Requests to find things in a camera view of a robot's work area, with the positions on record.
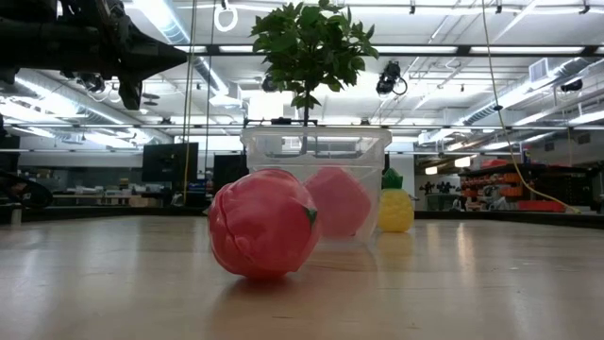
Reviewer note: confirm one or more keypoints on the thin black horizontal frame bar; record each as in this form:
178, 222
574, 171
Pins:
448, 127

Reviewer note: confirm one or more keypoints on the black monitor screen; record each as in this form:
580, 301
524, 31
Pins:
170, 163
229, 175

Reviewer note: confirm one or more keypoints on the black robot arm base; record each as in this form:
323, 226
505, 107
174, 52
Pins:
28, 196

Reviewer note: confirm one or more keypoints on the black ceiling fixture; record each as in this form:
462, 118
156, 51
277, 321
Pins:
571, 86

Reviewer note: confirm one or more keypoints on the overhead bar with light strips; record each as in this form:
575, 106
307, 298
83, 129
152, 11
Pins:
462, 50

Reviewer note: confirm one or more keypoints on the clear plastic tupperware container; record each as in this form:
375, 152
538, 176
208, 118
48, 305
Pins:
358, 156

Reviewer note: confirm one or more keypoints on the black table edge rail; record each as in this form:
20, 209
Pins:
519, 219

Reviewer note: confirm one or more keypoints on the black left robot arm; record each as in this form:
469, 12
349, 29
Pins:
38, 45

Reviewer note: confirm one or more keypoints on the grey ceiling vent unit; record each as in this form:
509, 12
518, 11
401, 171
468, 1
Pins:
539, 70

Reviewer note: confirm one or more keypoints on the shelf with orange bins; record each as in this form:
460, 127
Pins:
533, 205

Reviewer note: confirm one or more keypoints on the red toy tomato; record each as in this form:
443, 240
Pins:
259, 226

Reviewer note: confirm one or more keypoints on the green potted plant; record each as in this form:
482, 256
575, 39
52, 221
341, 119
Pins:
311, 42

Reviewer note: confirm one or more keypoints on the black hanging camera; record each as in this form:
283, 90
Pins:
389, 75

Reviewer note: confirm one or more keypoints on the red toy fruit green leaf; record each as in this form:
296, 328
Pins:
342, 203

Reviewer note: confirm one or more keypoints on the yellow toy pineapple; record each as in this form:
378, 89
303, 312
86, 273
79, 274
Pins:
395, 212

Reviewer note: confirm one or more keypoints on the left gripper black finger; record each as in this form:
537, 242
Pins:
130, 94
158, 57

